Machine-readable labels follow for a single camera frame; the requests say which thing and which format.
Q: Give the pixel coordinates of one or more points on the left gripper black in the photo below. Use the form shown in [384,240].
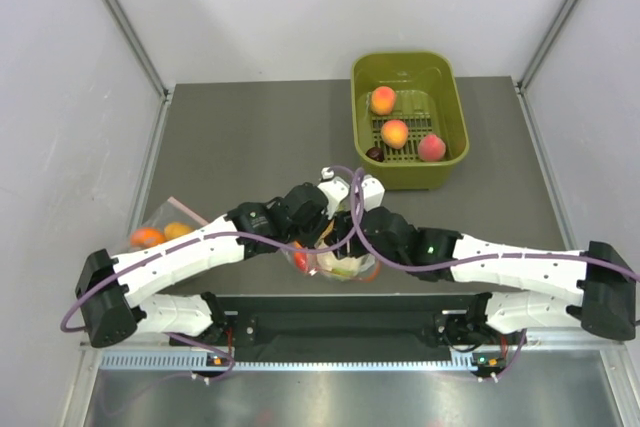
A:
[310,241]

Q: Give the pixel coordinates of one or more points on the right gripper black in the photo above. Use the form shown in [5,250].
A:
[343,223]

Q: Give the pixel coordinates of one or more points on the fake orange yellow mango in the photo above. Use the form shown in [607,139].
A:
[328,229]

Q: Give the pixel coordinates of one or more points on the clear zip bag red seal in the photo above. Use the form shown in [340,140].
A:
[370,262]

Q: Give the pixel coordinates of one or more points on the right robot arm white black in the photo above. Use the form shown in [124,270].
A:
[593,289]

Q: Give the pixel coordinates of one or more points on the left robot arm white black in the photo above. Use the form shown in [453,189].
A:
[115,292]

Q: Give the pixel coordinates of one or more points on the dark fake plum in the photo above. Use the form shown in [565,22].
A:
[376,154]

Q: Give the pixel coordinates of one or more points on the fake peach middle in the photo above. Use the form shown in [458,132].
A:
[394,133]

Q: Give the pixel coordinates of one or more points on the fake peach pink right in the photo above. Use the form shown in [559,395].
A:
[431,148]

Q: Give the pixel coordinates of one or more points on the fake peach back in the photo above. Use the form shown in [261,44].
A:
[382,100]

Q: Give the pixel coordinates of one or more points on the fake orange fruit in bag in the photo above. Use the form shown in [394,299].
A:
[146,237]

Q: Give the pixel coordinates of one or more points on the olive green plastic basin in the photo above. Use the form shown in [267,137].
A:
[427,100]

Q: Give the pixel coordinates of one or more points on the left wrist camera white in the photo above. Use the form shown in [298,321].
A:
[335,189]

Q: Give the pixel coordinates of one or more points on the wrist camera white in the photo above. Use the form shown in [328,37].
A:
[373,192]
[335,189]

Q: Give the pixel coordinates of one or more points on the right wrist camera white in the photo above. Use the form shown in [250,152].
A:
[373,192]

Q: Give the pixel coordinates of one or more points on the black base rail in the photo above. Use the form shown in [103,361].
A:
[380,327]

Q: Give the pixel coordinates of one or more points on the grey slotted cable duct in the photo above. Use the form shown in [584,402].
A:
[205,361]

